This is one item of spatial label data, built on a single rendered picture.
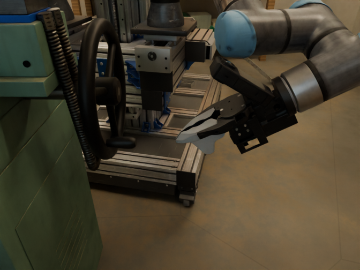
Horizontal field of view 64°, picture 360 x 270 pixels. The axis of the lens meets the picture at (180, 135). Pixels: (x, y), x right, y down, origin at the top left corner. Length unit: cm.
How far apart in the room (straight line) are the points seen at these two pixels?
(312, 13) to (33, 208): 68
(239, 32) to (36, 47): 34
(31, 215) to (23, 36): 38
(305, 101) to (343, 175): 140
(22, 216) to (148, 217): 81
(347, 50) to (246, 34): 15
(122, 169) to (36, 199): 72
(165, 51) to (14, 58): 60
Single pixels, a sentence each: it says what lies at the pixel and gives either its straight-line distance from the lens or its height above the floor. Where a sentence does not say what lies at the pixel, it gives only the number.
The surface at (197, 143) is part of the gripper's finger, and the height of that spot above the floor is 76.
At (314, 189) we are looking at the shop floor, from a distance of 171.
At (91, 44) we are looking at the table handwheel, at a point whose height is 93.
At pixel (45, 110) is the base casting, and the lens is 78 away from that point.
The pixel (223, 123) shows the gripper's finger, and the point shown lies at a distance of 48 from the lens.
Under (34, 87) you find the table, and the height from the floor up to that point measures 86.
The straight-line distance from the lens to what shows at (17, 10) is 57.
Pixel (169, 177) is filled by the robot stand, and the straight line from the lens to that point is 135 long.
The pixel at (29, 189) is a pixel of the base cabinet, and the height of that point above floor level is 62.
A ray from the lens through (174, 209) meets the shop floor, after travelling 145.
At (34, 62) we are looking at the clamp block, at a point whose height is 90.
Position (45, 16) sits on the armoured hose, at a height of 97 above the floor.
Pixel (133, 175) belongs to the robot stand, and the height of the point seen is 16.
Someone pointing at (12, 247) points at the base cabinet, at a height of 57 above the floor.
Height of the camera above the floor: 105
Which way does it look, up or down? 32 degrees down
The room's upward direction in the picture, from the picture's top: straight up
